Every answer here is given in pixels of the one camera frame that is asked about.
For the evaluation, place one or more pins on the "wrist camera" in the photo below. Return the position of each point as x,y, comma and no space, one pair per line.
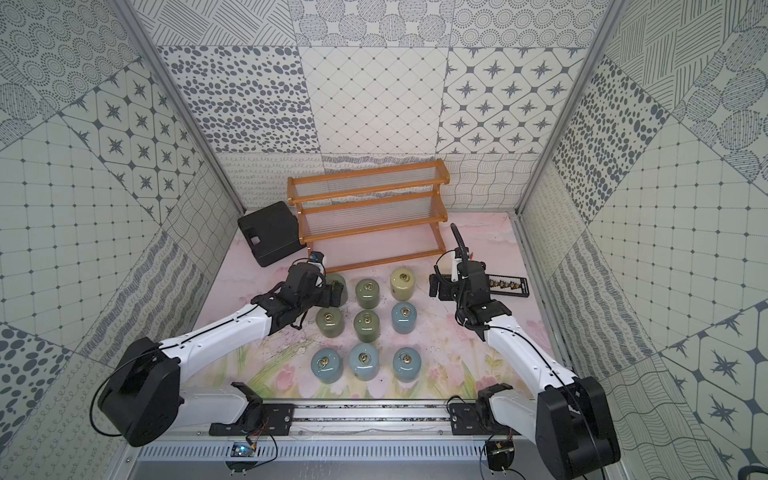
459,252
316,258

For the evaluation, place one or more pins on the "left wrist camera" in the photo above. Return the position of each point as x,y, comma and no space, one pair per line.
316,258

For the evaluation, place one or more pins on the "wooden three-tier shelf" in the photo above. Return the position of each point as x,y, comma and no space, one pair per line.
360,202

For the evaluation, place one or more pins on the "pale yellow canister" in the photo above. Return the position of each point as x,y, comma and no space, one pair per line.
402,284

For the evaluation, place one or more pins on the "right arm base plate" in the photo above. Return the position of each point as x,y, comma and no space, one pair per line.
465,421

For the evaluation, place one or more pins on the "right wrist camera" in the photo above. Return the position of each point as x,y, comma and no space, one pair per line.
459,252

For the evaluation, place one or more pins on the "aluminium mounting rail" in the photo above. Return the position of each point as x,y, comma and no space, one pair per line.
389,416

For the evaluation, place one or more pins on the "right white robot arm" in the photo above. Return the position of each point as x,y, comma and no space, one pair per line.
567,418

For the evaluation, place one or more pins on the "black terminal board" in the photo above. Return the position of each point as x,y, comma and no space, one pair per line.
508,285

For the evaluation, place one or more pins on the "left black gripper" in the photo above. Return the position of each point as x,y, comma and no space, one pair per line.
324,291

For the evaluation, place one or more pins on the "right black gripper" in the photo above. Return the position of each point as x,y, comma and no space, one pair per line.
434,285

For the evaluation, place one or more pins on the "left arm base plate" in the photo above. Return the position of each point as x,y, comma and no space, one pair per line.
270,418

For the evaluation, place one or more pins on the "blue canister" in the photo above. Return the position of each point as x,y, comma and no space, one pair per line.
404,317
364,361
407,364
327,365

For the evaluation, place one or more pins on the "black plastic case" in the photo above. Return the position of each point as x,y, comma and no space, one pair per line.
272,233

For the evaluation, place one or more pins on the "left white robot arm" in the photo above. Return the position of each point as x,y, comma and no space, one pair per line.
143,397

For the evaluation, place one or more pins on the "green canister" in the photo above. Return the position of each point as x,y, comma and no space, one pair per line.
367,326
367,293
330,322
333,278

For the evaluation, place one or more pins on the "floral pink table mat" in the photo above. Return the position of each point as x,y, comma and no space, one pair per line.
454,360

